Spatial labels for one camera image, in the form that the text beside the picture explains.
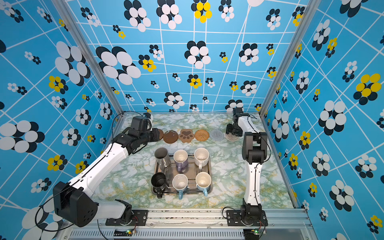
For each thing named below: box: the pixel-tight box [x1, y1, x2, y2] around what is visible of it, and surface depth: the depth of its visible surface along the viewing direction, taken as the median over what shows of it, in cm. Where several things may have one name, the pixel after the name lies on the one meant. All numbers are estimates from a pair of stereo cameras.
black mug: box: [151, 172, 167, 199], surface depth 81 cm
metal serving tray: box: [154, 154, 213, 195], surface depth 86 cm
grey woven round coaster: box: [210, 129, 224, 142], surface depth 108 cm
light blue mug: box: [172, 173, 189, 200], surface depth 78 cm
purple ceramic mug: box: [173, 149, 189, 172], surface depth 91 cm
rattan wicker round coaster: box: [194, 129, 210, 142], surface depth 108 cm
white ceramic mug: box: [194, 147, 210, 170], surface depth 91 cm
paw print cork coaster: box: [178, 129, 195, 143], surface depth 107 cm
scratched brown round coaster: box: [163, 130, 179, 144], surface depth 107 cm
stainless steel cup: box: [154, 147, 171, 170], surface depth 90 cm
